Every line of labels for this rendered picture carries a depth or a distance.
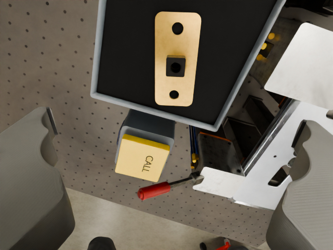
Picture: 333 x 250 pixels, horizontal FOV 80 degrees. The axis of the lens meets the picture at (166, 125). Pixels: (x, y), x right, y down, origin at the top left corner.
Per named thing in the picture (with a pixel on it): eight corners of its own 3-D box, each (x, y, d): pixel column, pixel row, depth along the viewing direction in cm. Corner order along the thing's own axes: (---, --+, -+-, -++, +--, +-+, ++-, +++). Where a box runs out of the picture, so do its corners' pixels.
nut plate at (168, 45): (191, 105, 21) (192, 110, 20) (155, 103, 21) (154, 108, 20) (201, 13, 16) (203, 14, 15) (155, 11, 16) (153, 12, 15)
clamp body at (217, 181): (208, 115, 74) (230, 199, 44) (178, 106, 73) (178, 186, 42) (217, 98, 70) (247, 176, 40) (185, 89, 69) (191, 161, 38)
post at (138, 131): (171, 77, 67) (162, 177, 30) (149, 71, 66) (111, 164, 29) (178, 55, 63) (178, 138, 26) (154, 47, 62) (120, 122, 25)
